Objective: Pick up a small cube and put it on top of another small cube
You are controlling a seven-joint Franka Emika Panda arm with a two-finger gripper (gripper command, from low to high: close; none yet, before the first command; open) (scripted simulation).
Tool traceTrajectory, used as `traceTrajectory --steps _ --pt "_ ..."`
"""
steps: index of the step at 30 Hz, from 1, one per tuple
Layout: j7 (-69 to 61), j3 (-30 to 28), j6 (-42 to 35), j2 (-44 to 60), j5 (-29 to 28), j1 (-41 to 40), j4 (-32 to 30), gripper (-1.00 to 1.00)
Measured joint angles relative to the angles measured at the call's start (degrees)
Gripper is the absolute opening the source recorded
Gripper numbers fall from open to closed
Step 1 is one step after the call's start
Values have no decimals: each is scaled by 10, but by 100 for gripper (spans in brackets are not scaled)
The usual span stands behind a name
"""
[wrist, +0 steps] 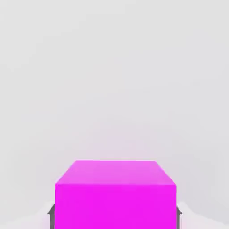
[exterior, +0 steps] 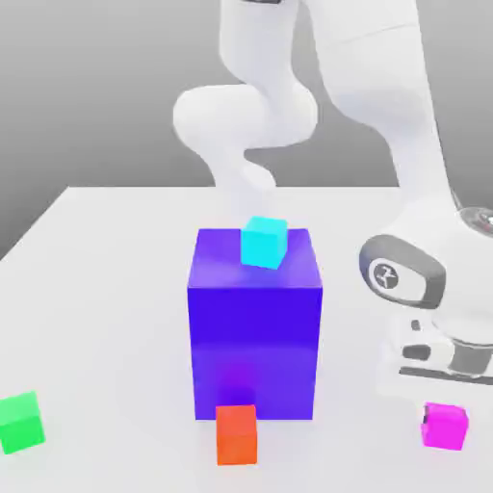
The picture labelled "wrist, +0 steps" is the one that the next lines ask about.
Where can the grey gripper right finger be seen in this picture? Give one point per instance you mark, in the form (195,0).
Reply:
(178,219)

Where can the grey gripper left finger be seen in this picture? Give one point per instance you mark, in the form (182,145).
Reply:
(52,219)

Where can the small magenta cube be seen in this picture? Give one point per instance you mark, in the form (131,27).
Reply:
(115,200)

